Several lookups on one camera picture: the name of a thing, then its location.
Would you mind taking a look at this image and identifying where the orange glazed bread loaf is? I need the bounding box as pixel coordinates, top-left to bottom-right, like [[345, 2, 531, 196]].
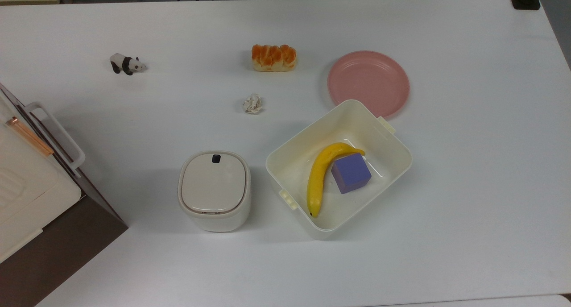
[[251, 44, 297, 72]]

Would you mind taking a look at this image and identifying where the pink round plate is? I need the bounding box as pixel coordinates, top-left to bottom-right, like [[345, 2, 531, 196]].
[[327, 50, 410, 120]]

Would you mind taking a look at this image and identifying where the cream plastic storage bin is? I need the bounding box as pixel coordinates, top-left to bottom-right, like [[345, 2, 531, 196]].
[[265, 99, 413, 241]]

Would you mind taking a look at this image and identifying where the yellow banana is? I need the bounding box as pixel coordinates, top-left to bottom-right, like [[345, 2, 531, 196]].
[[306, 142, 365, 219]]

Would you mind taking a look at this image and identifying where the crumpled white paper ball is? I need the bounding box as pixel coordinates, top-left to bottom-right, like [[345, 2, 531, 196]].
[[242, 93, 263, 115]]

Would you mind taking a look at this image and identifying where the purple cube block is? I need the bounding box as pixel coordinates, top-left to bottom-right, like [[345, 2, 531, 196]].
[[331, 153, 372, 195]]

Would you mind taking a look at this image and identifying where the cream lidded trash can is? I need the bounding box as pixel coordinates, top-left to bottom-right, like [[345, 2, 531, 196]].
[[178, 150, 252, 233]]

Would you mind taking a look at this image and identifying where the panda toy figure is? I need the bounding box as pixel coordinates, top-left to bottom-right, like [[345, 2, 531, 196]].
[[110, 53, 147, 76]]

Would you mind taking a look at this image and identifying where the dark brown cabinet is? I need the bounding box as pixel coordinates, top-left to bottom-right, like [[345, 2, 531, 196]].
[[0, 83, 129, 307]]

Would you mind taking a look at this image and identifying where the white toy fridge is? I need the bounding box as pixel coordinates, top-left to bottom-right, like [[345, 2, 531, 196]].
[[0, 93, 83, 264]]

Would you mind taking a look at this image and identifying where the white cabinet handle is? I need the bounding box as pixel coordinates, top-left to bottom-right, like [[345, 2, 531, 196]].
[[25, 102, 86, 172]]

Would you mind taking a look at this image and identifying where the copper fridge handle strip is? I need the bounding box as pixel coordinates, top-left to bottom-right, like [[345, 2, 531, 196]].
[[5, 116, 54, 157]]

